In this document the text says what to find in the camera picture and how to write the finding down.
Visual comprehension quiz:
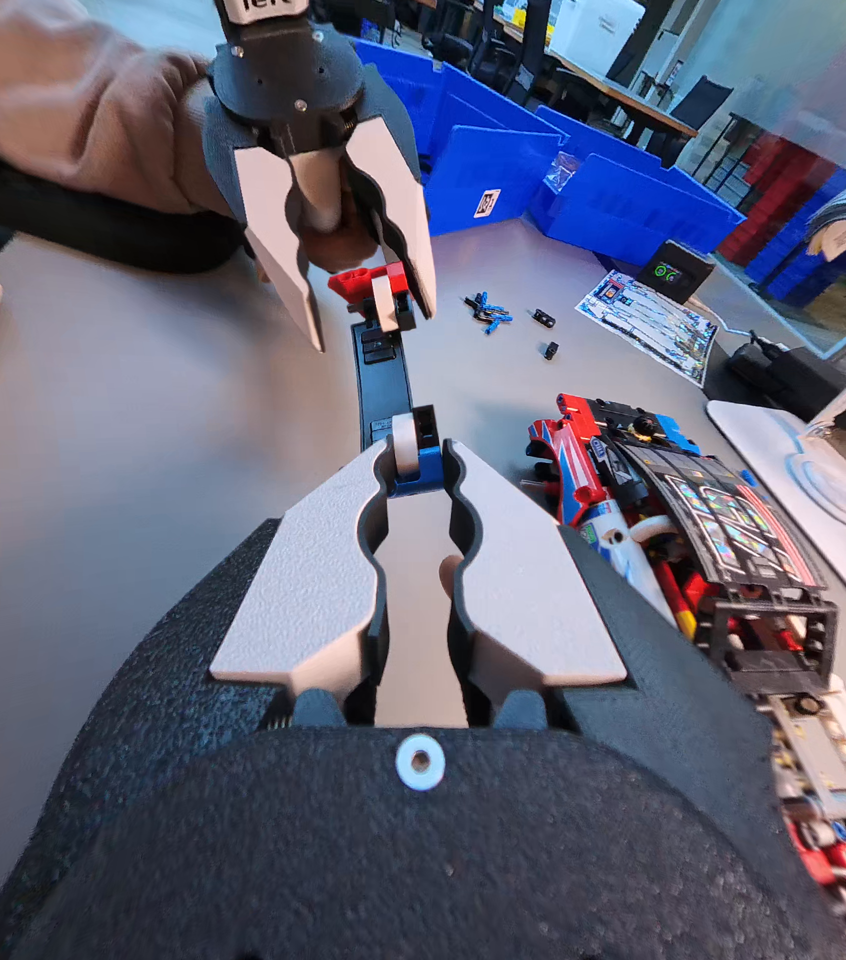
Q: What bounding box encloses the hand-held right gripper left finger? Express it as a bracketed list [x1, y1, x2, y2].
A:
[209, 438, 394, 711]

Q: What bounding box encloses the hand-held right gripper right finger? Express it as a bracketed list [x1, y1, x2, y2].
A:
[440, 439, 630, 711]

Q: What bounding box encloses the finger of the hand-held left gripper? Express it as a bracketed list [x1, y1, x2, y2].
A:
[344, 116, 439, 321]
[232, 144, 328, 355]

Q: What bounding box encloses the red lego piece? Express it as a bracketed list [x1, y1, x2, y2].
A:
[327, 262, 408, 305]

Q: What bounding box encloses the small white lego connector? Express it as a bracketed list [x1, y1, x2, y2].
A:
[348, 276, 418, 335]

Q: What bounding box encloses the lego race car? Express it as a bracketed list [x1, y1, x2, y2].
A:
[526, 393, 846, 939]

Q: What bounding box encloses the black lego panel blue end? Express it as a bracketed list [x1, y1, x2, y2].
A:
[350, 318, 445, 498]

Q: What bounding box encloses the black forearm brace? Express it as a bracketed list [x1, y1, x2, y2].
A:
[0, 142, 248, 275]

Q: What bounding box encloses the person's left forearm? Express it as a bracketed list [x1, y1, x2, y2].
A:
[0, 0, 237, 219]

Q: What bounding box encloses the pile of blue lego pins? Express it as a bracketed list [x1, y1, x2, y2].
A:
[464, 292, 514, 336]

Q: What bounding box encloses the person's left hand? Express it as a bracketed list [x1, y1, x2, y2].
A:
[295, 186, 381, 275]

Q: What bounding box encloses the white storage box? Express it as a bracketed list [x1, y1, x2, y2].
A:
[546, 0, 645, 76]

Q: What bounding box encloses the wooden work table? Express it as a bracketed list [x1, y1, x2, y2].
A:
[494, 0, 700, 142]

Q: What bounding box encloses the shiny sticker sheet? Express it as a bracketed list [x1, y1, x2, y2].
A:
[575, 270, 719, 387]

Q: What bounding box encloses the black device green display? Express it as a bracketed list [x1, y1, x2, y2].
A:
[636, 240, 715, 305]

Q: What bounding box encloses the black office chair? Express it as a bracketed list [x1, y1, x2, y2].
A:
[663, 75, 735, 170]

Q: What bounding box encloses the black power adapter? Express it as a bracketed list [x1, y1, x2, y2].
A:
[726, 333, 846, 451]

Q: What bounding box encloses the stack of red blue bins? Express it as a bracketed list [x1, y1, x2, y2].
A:
[715, 135, 846, 301]

